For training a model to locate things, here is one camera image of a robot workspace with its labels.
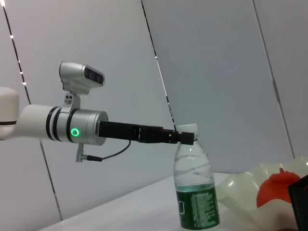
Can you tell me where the wavy green glass fruit plate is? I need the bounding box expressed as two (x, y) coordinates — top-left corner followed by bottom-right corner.
(215, 156), (308, 231)

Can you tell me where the clear water bottle green label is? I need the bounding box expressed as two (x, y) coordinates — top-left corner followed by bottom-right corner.
(173, 123), (221, 229)

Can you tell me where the black mesh pen holder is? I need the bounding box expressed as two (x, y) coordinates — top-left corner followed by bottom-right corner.
(287, 174), (308, 231)

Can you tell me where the left wrist cable with plug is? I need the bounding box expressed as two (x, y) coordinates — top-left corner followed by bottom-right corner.
(76, 139), (132, 163)

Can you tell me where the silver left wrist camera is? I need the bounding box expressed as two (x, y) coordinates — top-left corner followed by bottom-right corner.
(59, 61), (105, 114)

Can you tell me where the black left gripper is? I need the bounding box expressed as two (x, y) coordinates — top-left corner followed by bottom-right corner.
(98, 121), (195, 146)

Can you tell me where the orange knitted toy fruit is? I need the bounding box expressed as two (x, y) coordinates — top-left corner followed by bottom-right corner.
(256, 167), (301, 209)

